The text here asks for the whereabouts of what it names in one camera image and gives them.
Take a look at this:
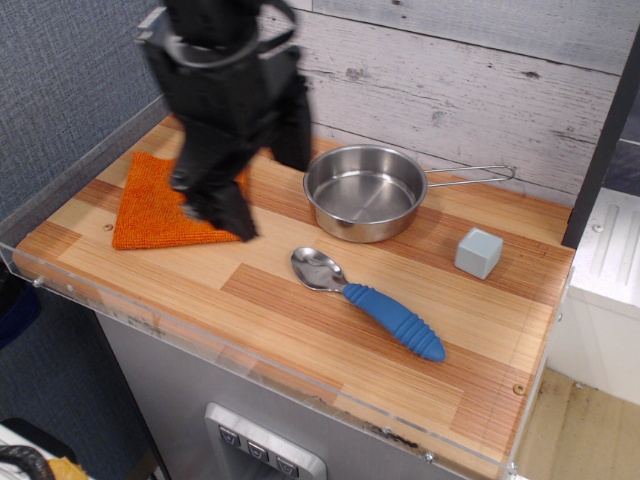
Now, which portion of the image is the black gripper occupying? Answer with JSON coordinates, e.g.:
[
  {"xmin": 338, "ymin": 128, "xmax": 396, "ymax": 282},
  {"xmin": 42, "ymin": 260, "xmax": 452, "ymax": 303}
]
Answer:
[{"xmin": 142, "ymin": 34, "xmax": 312, "ymax": 242}]

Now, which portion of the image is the orange knitted cloth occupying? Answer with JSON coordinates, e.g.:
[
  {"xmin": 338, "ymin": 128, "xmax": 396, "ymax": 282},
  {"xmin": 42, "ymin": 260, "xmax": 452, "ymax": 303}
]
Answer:
[{"xmin": 112, "ymin": 151, "xmax": 240, "ymax": 250}]

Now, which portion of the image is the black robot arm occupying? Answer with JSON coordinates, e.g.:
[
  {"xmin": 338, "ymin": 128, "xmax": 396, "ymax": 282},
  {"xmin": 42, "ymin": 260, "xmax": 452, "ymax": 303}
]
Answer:
[{"xmin": 138, "ymin": 1, "xmax": 312, "ymax": 241}]

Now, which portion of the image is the stainless steel pan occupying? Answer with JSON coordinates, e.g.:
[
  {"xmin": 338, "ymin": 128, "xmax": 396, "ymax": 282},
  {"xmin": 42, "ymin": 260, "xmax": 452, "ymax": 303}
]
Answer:
[{"xmin": 303, "ymin": 144, "xmax": 516, "ymax": 243}]

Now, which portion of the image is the grey cube block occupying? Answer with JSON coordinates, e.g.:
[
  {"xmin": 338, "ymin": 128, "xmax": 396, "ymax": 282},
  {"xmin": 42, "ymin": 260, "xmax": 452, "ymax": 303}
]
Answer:
[{"xmin": 454, "ymin": 227, "xmax": 504, "ymax": 280}]

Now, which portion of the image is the silver toy fridge cabinet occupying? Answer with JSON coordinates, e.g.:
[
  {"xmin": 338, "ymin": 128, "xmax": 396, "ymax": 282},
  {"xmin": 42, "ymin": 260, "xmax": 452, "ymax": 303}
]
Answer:
[{"xmin": 99, "ymin": 315, "xmax": 505, "ymax": 479}]

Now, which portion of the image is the silver dispenser button panel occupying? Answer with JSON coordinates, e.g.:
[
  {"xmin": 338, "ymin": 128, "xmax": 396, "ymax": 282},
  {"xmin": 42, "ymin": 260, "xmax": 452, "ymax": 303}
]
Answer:
[{"xmin": 204, "ymin": 402, "xmax": 328, "ymax": 479}]

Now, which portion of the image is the white side cabinet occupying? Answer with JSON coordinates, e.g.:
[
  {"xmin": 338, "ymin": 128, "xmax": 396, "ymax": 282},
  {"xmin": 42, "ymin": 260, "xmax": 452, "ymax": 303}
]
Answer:
[{"xmin": 547, "ymin": 188, "xmax": 639, "ymax": 404}]

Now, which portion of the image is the blue handled metal spoon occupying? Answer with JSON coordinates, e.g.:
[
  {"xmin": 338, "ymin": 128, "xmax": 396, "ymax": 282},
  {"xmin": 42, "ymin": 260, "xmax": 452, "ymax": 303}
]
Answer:
[{"xmin": 291, "ymin": 247, "xmax": 446, "ymax": 362}]

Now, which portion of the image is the dark grey left post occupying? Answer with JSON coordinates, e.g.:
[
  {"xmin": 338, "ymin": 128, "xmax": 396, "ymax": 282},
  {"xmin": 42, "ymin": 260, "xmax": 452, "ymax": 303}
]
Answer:
[{"xmin": 136, "ymin": 7, "xmax": 173, "ymax": 45}]

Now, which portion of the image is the dark grey post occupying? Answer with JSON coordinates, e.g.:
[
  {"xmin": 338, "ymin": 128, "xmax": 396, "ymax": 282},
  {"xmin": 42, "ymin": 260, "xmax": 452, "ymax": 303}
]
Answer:
[
  {"xmin": 561, "ymin": 32, "xmax": 639, "ymax": 249},
  {"xmin": 136, "ymin": 7, "xmax": 173, "ymax": 45}
]

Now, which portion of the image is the clear acrylic guard rail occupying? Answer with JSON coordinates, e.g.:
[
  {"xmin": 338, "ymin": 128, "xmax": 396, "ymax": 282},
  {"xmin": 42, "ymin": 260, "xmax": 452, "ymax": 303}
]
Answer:
[{"xmin": 1, "ymin": 101, "xmax": 573, "ymax": 479}]

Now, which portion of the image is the dark grey right post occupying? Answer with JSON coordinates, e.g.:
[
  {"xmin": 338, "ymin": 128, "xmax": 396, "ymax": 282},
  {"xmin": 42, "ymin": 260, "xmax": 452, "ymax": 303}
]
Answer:
[{"xmin": 561, "ymin": 32, "xmax": 639, "ymax": 249}]

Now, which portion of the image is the black braided cable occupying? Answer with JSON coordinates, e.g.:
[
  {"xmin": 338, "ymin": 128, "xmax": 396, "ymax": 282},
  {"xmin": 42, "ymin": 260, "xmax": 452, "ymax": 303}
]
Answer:
[{"xmin": 0, "ymin": 444, "xmax": 51, "ymax": 480}]

